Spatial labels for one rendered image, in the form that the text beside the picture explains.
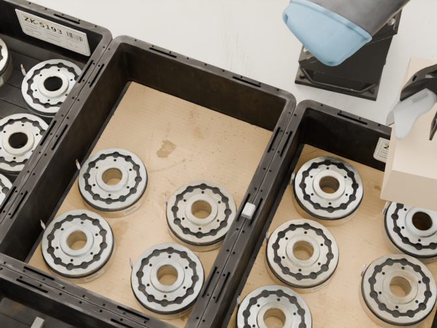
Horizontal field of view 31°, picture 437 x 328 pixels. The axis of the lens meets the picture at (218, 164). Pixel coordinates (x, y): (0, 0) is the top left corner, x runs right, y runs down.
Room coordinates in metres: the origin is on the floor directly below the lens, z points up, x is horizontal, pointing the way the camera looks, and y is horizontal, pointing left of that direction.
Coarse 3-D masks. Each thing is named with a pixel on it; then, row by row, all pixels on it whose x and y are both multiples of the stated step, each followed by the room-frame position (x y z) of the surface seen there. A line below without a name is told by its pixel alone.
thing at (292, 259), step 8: (296, 240) 0.43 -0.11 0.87; (304, 240) 0.43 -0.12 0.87; (312, 240) 0.43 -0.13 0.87; (288, 248) 0.41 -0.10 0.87; (312, 248) 0.42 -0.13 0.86; (288, 256) 0.40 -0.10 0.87; (312, 256) 0.40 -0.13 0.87; (296, 264) 0.39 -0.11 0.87; (304, 264) 0.39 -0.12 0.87; (312, 264) 0.39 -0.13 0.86
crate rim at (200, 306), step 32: (192, 64) 0.68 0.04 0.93; (288, 96) 0.63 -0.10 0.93; (64, 128) 0.58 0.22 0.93; (32, 192) 0.47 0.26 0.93; (256, 192) 0.47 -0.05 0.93; (0, 256) 0.38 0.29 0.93; (224, 256) 0.38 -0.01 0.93; (64, 288) 0.34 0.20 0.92; (160, 320) 0.29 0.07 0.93; (192, 320) 0.29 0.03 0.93
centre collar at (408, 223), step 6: (414, 210) 0.47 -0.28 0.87; (420, 210) 0.47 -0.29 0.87; (426, 210) 0.47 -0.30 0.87; (432, 210) 0.47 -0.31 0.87; (408, 216) 0.46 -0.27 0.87; (432, 216) 0.46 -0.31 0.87; (408, 222) 0.45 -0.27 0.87; (432, 222) 0.45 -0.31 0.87; (408, 228) 0.44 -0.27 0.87; (414, 228) 0.44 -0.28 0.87; (432, 228) 0.44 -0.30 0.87; (414, 234) 0.44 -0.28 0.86; (420, 234) 0.43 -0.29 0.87; (426, 234) 0.43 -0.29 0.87; (432, 234) 0.44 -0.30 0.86
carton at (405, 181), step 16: (416, 64) 0.55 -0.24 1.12; (432, 64) 0.55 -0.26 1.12; (432, 112) 0.48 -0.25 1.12; (416, 128) 0.46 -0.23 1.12; (400, 144) 0.44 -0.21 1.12; (416, 144) 0.44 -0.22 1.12; (432, 144) 0.44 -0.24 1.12; (400, 160) 0.42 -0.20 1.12; (416, 160) 0.42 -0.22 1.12; (432, 160) 0.42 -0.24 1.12; (384, 176) 0.43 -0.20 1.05; (400, 176) 0.40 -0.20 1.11; (416, 176) 0.40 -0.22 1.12; (432, 176) 0.40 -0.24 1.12; (384, 192) 0.41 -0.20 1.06; (400, 192) 0.40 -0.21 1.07; (416, 192) 0.40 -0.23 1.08; (432, 192) 0.39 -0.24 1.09; (432, 208) 0.39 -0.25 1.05
